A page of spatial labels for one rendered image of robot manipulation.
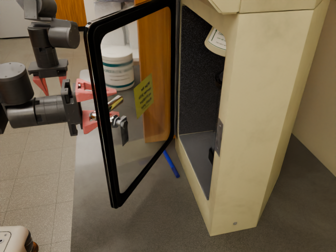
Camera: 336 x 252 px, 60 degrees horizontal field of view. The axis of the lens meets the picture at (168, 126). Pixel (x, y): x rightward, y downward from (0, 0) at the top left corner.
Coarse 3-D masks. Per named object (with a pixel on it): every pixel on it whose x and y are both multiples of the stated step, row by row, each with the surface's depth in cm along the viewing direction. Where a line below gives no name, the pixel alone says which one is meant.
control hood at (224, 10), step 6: (204, 0) 39; (210, 0) 36; (216, 0) 36; (222, 0) 36; (228, 0) 37; (234, 0) 37; (210, 6) 39; (216, 6) 37; (222, 6) 37; (228, 6) 37; (234, 6) 37; (222, 12) 37; (228, 12) 38; (234, 12) 38
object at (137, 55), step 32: (128, 32) 51; (160, 32) 62; (128, 64) 54; (160, 64) 66; (96, 96) 47; (128, 96) 57; (160, 96) 70; (128, 128) 60; (160, 128) 75; (128, 160) 63
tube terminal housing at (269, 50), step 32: (192, 0) 56; (256, 0) 37; (288, 0) 38; (320, 0) 43; (224, 32) 43; (256, 32) 40; (288, 32) 41; (224, 64) 45; (256, 64) 43; (288, 64) 44; (224, 96) 46; (256, 96) 46; (288, 96) 47; (224, 128) 48; (256, 128) 50; (288, 128) 62; (224, 160) 52; (256, 160) 54; (224, 192) 57; (256, 192) 59; (224, 224) 63; (256, 224) 66
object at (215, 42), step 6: (210, 30) 56; (216, 30) 52; (210, 36) 54; (216, 36) 52; (222, 36) 51; (204, 42) 57; (210, 42) 54; (216, 42) 52; (222, 42) 51; (210, 48) 53; (216, 48) 52; (222, 48) 51; (222, 54) 51
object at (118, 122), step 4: (124, 116) 54; (116, 120) 54; (120, 120) 53; (124, 120) 54; (116, 124) 54; (120, 124) 53; (124, 124) 54; (120, 128) 54; (124, 128) 54; (124, 132) 55; (124, 136) 56; (124, 140) 56
